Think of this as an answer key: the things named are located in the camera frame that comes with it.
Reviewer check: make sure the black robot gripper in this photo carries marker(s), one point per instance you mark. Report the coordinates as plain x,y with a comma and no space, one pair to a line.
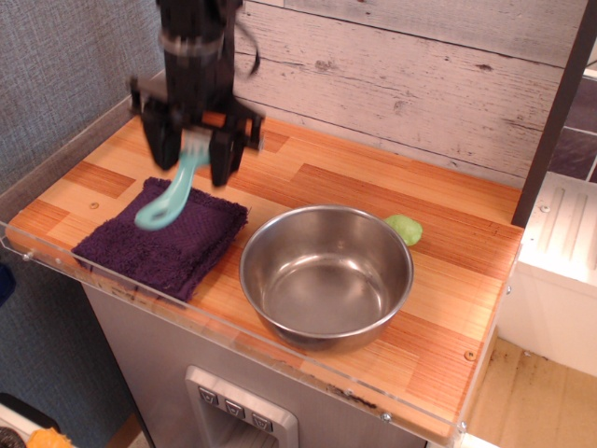
178,99

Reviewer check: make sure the teal brush with white bristles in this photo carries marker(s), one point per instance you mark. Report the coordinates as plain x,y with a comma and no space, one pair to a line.
163,211

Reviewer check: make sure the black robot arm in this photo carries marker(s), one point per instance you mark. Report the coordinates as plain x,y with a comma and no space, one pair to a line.
200,28

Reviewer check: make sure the purple folded towel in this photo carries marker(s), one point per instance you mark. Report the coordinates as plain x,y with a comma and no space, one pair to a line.
172,260

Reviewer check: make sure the stainless steel bowl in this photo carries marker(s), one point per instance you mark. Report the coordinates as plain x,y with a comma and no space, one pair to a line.
326,277

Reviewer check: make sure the clear acrylic front guard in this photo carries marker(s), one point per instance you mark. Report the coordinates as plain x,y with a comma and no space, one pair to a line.
415,370

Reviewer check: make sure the green toy vegetable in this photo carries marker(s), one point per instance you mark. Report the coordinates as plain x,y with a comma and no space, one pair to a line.
410,230

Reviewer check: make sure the grey toy fridge cabinet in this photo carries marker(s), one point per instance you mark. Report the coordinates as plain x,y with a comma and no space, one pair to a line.
153,354

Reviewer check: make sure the silver dispenser panel with buttons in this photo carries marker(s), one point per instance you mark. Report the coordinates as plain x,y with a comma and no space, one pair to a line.
230,416

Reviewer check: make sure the orange object bottom left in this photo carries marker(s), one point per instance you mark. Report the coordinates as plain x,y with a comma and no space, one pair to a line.
48,438

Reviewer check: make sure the white toy sink unit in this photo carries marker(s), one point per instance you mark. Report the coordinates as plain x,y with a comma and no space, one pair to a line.
550,304

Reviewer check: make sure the dark grey right post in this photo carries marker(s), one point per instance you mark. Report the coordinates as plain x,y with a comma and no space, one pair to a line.
563,100

